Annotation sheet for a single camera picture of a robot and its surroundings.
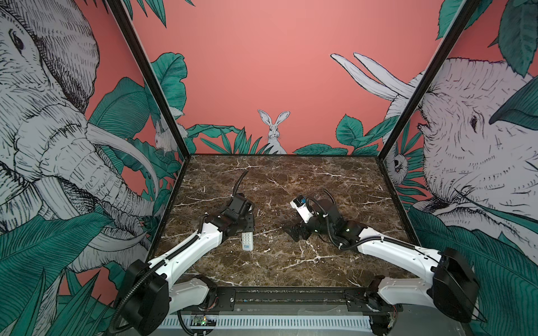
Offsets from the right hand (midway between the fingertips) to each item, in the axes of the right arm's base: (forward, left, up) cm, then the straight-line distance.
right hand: (288, 219), depth 77 cm
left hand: (+3, +15, -5) cm, 16 cm away
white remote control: (-5, +16, -9) cm, 19 cm away
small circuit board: (-30, +29, -15) cm, 45 cm away
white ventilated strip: (-31, -10, -16) cm, 36 cm away
